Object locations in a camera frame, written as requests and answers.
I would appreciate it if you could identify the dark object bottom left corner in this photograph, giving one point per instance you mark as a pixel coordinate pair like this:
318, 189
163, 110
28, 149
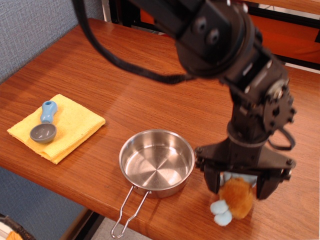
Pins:
11, 230

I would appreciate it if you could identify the stainless steel pot with handle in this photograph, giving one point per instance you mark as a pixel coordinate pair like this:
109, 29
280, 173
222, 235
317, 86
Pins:
157, 163

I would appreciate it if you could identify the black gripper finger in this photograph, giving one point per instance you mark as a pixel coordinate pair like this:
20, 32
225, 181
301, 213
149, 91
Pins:
212, 178
266, 185

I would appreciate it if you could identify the orange and blue plush toy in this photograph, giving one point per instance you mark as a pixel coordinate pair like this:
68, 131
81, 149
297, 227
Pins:
235, 197

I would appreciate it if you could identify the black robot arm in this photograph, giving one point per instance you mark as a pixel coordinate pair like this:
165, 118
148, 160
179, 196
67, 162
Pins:
218, 40

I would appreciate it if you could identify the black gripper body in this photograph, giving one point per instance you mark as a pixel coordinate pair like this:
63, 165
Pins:
249, 159

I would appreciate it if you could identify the yellow folded cloth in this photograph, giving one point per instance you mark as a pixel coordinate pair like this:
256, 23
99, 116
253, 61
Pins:
74, 122

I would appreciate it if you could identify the black and orange frame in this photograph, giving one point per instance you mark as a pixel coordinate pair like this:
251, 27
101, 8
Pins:
290, 28

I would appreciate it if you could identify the blue and grey scoop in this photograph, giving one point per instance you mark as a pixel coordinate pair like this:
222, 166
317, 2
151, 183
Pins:
46, 131

